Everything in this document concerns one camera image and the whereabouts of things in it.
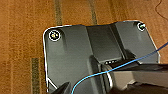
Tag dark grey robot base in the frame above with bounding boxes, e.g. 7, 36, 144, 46
42, 20, 158, 93

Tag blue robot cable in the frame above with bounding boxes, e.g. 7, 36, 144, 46
71, 43, 168, 94

